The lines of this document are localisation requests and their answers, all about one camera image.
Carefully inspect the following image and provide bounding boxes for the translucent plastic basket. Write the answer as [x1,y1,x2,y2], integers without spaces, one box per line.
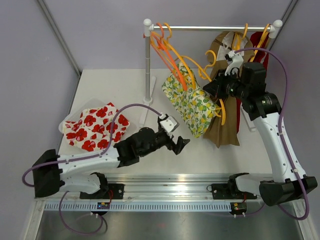
[58,97,110,133]

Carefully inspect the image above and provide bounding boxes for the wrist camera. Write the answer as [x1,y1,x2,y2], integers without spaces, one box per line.
[158,114,180,137]
[224,50,244,76]

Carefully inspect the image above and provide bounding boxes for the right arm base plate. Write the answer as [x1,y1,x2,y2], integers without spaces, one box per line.
[206,183,258,201]

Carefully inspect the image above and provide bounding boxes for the orange hanger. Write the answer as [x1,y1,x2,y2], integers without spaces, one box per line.
[143,19,187,91]

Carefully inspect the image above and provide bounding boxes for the lemon print skirt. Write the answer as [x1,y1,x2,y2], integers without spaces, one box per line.
[162,62,222,138]

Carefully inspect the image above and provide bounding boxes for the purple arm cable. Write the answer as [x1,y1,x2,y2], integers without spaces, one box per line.
[233,47,310,221]
[21,103,166,237]

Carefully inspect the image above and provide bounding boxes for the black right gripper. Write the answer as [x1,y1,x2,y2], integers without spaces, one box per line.
[203,68,250,101]

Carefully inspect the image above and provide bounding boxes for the yellow hanger of poppy skirt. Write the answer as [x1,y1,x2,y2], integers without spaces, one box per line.
[149,22,198,91]

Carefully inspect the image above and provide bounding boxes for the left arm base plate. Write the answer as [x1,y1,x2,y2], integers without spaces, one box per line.
[79,183,125,200]

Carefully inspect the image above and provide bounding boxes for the slotted cable duct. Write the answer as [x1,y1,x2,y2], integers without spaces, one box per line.
[44,201,241,212]

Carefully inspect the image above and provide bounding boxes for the tan corduroy skirt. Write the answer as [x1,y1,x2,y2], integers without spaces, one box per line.
[203,31,253,148]

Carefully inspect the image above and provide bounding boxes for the yellow hanger of tan skirt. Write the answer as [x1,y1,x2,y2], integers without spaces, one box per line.
[231,23,249,51]

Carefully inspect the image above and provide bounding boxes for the red poppy skirt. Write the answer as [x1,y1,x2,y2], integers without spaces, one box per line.
[62,102,130,152]

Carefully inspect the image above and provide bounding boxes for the white clothes rack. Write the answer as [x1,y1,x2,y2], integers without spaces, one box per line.
[139,18,284,127]

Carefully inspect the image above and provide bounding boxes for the yellow hanger of red skirt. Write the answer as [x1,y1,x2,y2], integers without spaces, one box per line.
[249,24,270,62]

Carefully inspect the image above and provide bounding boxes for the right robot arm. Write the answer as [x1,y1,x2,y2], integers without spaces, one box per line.
[203,62,318,206]

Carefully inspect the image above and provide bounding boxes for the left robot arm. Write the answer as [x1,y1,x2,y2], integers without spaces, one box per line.
[32,127,190,199]

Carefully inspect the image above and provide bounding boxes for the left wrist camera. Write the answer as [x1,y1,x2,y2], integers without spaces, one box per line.
[158,114,180,137]

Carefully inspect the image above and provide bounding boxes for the aluminium rail frame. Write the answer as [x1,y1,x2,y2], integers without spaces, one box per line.
[33,173,307,203]

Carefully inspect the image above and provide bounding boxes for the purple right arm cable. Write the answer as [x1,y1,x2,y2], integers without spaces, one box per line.
[233,47,310,221]

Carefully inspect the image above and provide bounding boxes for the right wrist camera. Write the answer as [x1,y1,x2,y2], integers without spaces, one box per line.
[224,50,244,76]

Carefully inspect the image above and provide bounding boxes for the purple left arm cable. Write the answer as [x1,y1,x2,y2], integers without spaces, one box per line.
[21,103,166,237]

